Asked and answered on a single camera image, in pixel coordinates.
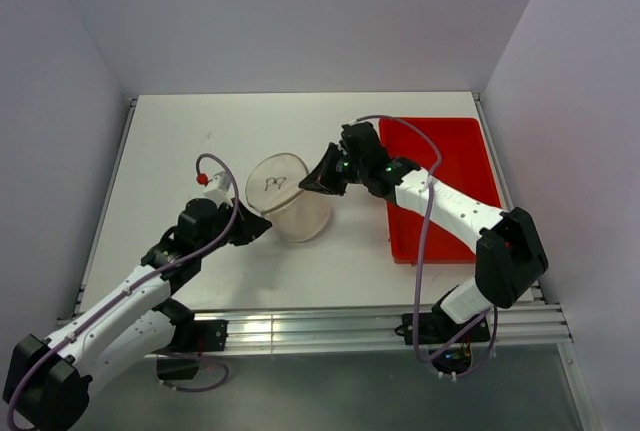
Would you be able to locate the aluminium front rail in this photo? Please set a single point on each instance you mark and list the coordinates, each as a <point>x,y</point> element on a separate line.
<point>367,329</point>

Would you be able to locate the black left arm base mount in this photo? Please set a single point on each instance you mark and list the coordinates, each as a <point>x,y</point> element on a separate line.
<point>188,354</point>

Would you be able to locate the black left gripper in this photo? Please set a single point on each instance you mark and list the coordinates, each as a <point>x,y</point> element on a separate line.
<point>249,226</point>

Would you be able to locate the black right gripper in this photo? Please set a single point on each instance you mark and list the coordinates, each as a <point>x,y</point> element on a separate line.
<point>318,179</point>

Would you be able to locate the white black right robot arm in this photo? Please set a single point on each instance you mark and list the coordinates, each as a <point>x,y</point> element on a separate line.
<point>509,253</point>

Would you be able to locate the red plastic tray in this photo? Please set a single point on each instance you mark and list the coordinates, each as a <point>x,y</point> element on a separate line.
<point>465,167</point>

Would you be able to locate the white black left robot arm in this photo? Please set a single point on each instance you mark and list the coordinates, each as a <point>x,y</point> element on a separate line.
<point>51,381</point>

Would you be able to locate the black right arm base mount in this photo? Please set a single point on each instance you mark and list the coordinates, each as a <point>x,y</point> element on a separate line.
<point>436,329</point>

